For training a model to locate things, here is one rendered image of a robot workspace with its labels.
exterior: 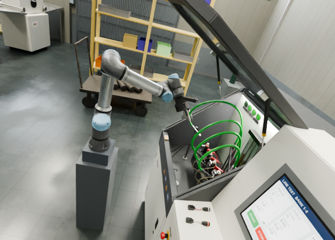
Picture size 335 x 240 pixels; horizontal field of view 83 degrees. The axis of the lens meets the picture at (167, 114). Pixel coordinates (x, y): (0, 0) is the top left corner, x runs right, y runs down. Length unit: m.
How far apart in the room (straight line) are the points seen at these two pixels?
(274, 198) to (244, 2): 6.41
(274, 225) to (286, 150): 0.29
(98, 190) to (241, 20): 6.33
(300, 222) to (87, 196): 1.39
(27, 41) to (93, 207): 4.75
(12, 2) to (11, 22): 0.46
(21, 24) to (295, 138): 5.68
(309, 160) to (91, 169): 1.25
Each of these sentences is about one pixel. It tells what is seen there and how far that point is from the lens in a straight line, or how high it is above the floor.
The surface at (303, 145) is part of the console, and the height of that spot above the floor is 1.54.
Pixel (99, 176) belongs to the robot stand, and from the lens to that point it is 1.52.
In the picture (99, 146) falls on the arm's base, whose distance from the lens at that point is 1.40.
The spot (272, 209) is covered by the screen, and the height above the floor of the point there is 1.29.
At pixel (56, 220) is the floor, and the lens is 2.20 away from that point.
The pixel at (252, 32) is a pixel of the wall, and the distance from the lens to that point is 7.15.
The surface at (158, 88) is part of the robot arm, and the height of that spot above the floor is 1.41.
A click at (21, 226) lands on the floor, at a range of 2.24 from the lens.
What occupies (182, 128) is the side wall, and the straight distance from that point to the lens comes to 1.64.
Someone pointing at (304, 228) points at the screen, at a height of 1.36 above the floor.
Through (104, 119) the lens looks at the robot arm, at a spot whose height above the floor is 1.13.
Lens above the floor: 1.88
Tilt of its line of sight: 30 degrees down
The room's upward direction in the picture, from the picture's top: 16 degrees clockwise
